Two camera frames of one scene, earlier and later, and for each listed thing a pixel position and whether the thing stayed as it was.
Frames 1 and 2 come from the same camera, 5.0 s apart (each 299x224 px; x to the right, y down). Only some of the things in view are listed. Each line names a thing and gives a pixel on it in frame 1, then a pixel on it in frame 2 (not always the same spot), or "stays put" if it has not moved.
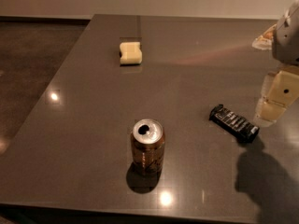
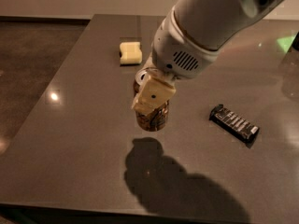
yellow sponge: [131, 52] stays put
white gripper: [287, 44] → [177, 51]
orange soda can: [148, 143] → [154, 121]
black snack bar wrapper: [234, 123] stays put
